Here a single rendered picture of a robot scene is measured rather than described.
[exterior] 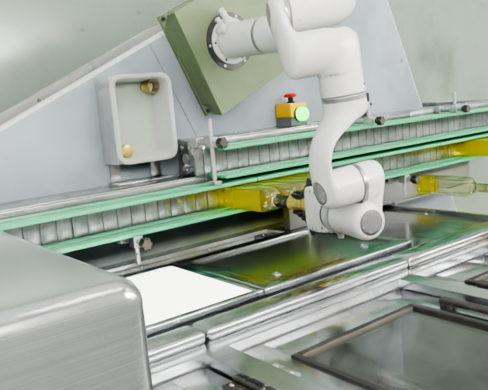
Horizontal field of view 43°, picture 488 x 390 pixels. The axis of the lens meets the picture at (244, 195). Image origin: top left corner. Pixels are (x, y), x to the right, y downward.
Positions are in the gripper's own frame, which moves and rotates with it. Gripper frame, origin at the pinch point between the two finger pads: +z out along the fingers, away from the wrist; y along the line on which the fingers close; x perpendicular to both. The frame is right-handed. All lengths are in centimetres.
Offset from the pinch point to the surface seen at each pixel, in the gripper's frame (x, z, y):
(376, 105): -67, 63, 18
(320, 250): -5.0, 1.7, -12.6
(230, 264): 17.4, 4.6, -12.4
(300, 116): -23, 41, 18
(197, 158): 15.5, 26.9, 11.0
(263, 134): -7.3, 33.7, 14.6
